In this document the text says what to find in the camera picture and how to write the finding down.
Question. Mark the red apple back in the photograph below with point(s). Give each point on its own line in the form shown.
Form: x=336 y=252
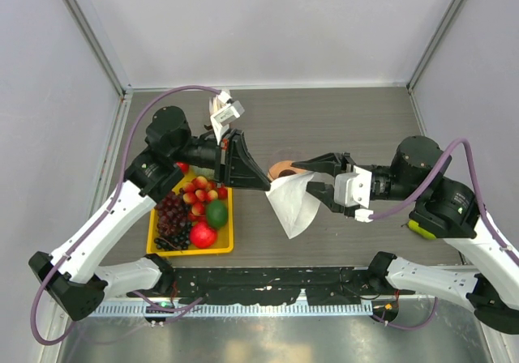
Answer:
x=185 y=168

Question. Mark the red apple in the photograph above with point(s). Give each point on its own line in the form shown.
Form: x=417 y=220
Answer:
x=185 y=168
x=202 y=235

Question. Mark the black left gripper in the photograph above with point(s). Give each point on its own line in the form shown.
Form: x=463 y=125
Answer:
x=236 y=166

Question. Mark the round wooden dripper stand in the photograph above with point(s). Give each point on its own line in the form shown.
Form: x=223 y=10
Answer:
x=283 y=168

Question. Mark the dark purple grape bunch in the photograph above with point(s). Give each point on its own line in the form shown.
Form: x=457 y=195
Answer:
x=173 y=226

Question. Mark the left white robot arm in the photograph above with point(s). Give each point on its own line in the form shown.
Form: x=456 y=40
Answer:
x=72 y=274

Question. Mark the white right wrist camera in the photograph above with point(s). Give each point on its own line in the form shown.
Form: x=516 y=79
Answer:
x=353 y=189

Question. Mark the green netted melon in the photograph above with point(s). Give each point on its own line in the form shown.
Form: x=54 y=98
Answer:
x=205 y=172

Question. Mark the green pear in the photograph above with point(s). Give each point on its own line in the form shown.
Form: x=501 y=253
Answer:
x=414 y=227

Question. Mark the white perforated cable rail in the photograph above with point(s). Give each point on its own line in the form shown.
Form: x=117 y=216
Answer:
x=140 y=309

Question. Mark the green lime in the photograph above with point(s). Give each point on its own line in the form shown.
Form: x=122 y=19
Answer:
x=216 y=214

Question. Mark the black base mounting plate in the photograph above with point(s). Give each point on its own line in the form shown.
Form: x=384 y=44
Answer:
x=273 y=286

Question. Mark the red apple front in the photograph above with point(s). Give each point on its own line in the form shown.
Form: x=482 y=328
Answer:
x=202 y=235

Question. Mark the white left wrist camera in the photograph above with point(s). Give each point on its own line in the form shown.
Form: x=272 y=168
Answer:
x=222 y=119

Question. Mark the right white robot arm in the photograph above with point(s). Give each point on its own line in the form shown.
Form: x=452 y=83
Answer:
x=440 y=187

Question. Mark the yellow plastic fruit tray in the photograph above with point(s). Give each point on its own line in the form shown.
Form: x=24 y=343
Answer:
x=225 y=235

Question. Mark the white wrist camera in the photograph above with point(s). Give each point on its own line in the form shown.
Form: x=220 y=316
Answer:
x=222 y=119
x=353 y=189

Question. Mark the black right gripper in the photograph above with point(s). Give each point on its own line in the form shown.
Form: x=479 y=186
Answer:
x=331 y=163

